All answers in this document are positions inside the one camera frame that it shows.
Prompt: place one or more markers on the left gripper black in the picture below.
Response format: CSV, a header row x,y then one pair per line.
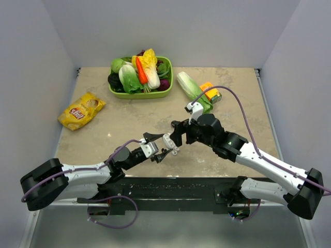
x,y
159,157

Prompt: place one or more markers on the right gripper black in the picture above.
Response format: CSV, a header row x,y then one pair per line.
x,y
177,135

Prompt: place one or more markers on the white earbud charging case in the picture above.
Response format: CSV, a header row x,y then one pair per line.
x,y
169,143

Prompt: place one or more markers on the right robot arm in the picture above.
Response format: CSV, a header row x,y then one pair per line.
x,y
298,189

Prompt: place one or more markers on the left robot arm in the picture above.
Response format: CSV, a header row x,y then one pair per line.
x,y
52,180

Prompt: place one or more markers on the napa cabbage on table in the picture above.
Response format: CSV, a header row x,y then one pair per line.
x,y
192,90

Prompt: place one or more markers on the orange juice carton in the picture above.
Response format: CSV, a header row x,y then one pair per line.
x,y
213,95

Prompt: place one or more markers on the purple onion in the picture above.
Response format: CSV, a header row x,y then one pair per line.
x,y
164,85

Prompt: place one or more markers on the orange toy carrot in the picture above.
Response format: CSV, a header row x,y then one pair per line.
x,y
142,76

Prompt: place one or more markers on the green white bok choy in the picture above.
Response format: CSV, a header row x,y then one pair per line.
x,y
129,80

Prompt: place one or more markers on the yellow white cabbage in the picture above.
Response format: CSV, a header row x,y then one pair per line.
x,y
149,64

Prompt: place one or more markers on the yellow Lays chips bag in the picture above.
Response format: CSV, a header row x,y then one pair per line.
x,y
81,112

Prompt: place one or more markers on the dark leafy vegetable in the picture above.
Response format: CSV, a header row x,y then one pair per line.
x,y
115,83

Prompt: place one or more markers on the round green vegetable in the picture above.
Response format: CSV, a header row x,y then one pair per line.
x,y
116,64

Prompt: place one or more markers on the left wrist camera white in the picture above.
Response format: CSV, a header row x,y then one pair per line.
x,y
149,148

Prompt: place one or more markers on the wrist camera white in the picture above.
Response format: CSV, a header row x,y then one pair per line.
x,y
149,148
195,110

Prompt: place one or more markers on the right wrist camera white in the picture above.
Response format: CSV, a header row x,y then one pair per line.
x,y
195,110

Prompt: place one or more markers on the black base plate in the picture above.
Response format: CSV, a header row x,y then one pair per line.
x,y
199,194

